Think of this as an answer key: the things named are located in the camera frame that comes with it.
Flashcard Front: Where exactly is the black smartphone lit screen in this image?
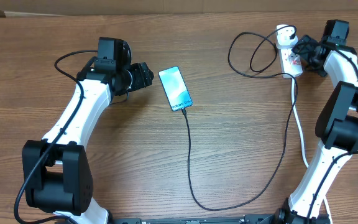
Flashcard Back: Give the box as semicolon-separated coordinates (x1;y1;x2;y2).
158;66;193;111

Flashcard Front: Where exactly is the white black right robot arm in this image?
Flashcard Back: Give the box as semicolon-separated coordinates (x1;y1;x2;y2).
263;19;358;223

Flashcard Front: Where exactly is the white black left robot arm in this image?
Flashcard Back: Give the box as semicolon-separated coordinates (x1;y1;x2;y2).
14;37;154;223

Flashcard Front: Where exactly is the white power strip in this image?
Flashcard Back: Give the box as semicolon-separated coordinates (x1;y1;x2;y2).
276;24;303;78

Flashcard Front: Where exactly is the brown cardboard backdrop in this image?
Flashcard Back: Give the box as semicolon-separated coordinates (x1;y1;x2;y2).
0;0;358;17

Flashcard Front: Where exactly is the white power strip cord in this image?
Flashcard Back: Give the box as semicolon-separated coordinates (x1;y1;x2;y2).
290;76;334;224

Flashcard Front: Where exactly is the white usb wall charger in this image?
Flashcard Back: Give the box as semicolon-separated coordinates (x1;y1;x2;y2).
276;27;298;50

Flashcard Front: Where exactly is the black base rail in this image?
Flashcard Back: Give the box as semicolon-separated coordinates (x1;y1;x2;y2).
104;213;332;224

